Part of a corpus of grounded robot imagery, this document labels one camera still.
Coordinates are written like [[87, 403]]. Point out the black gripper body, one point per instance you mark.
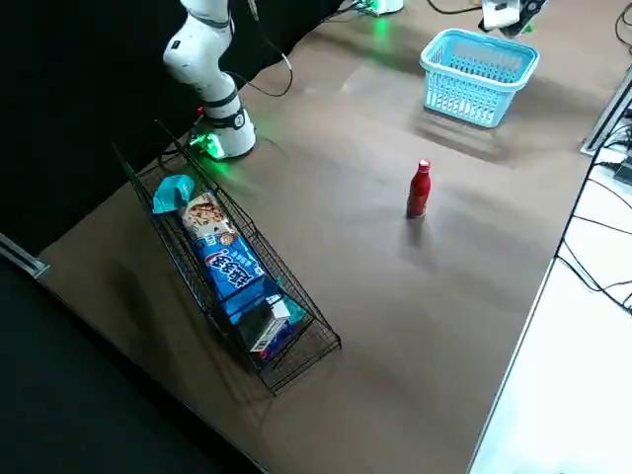
[[530, 12]]

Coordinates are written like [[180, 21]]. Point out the green snack packet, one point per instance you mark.
[[530, 28]]

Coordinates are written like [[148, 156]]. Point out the red cola bottle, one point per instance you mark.
[[419, 192]]

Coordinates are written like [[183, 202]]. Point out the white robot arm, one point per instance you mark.
[[207, 74]]

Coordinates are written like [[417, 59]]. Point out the light blue plastic basket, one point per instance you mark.
[[469, 94]]

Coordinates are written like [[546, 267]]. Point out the teal snack packet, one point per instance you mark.
[[170, 195]]

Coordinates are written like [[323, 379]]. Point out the blue cookie packet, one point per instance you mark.
[[232, 266]]

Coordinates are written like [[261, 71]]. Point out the aluminium camera post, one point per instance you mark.
[[609, 111]]

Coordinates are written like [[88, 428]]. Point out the aluminium frame post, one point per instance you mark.
[[24, 257]]

